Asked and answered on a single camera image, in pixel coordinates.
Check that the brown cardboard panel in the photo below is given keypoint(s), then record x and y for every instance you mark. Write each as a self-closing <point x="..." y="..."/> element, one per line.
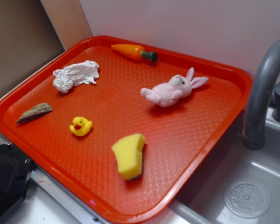
<point x="28" y="41"/>

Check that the grey faucet spout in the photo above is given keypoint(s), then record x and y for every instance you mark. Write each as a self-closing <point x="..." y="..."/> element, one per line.
<point x="261" y="95"/>

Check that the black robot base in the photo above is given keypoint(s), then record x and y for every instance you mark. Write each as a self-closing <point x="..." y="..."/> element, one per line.
<point x="15" y="172"/>

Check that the grey sink basin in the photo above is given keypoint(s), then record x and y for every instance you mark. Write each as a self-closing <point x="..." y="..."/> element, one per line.
<point x="235" y="185"/>

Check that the crumpled white cloth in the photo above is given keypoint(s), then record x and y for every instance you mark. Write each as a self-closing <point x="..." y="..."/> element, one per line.
<point x="75" y="75"/>

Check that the brown wood piece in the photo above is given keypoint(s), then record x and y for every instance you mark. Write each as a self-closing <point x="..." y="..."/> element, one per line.
<point x="35" y="112"/>

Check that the yellow green sponge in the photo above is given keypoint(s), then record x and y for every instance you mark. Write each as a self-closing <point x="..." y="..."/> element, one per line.
<point x="128" y="152"/>

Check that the pink plush bunny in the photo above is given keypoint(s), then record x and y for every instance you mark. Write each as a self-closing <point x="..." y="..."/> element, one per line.
<point x="178" y="87"/>

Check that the yellow rubber duck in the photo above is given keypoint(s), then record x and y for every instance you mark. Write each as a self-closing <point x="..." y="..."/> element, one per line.
<point x="80" y="126"/>

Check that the orange toy carrot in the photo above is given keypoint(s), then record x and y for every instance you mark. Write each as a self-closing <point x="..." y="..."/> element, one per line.
<point x="135" y="52"/>

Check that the red plastic tray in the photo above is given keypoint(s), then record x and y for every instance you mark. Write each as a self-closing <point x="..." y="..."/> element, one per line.
<point x="178" y="138"/>

